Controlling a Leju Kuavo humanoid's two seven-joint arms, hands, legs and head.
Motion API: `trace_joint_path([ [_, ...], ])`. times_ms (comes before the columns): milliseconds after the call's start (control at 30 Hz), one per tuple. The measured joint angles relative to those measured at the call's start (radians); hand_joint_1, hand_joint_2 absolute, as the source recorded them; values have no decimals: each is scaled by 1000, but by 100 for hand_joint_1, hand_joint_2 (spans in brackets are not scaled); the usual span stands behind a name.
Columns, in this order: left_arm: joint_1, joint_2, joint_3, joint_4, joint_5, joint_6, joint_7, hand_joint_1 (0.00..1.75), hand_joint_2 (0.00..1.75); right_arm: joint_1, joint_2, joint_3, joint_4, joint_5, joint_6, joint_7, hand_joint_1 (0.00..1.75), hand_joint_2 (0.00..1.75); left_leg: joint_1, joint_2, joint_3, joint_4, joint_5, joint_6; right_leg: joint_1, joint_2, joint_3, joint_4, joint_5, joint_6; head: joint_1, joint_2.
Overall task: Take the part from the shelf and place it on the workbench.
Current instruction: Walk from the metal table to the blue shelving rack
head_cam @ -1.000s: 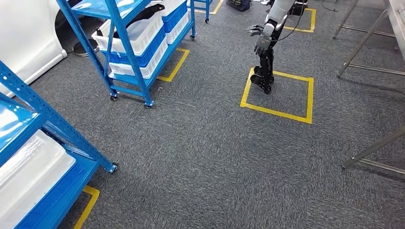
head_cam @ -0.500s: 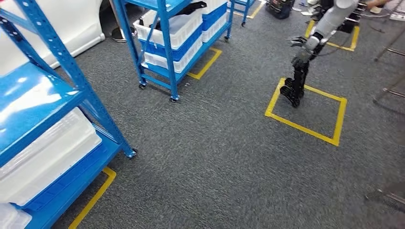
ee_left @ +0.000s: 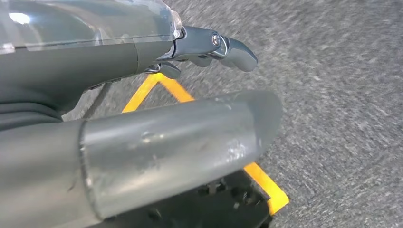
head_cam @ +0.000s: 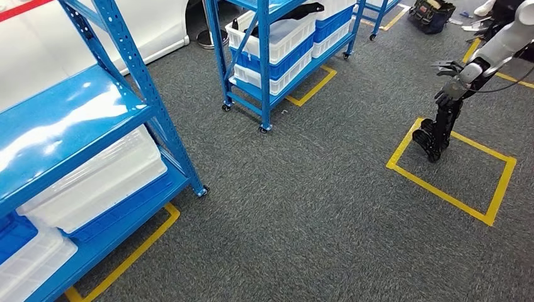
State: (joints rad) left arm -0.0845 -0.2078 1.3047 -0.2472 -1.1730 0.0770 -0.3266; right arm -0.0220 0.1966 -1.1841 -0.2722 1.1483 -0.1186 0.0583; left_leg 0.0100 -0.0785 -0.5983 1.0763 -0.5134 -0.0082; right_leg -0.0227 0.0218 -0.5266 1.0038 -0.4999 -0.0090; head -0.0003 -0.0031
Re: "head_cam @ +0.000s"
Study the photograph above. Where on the black plastic part in bin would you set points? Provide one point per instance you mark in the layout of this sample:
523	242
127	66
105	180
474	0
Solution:
300	10

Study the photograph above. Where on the blue wheeled bin rack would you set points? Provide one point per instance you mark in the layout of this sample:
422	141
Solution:
265	83

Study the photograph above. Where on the white plastic bin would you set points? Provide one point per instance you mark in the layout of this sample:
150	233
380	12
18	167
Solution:
288	39
33	266
104	179
283	81
338	7
331	43

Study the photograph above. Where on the yellow floor tape outline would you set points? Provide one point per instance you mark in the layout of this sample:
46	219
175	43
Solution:
438	194
317	87

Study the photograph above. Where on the blue plastic bin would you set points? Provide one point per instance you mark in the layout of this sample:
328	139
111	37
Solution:
288	62
125	210
14	237
333	25

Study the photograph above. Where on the small blue wheeled rack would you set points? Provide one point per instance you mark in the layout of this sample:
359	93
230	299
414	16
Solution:
379	16

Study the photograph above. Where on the grey and black humanoid robot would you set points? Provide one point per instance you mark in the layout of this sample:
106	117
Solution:
442	125

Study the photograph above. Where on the large blue metal shelving rack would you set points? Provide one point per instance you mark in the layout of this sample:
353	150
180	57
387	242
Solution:
62	121

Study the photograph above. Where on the black tool bag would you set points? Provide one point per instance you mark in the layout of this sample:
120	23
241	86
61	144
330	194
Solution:
431	16

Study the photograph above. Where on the white car with red stripe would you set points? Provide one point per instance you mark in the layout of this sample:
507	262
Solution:
62	37

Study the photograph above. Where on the chrome stanchion post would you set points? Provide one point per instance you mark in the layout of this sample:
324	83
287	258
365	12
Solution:
210	39

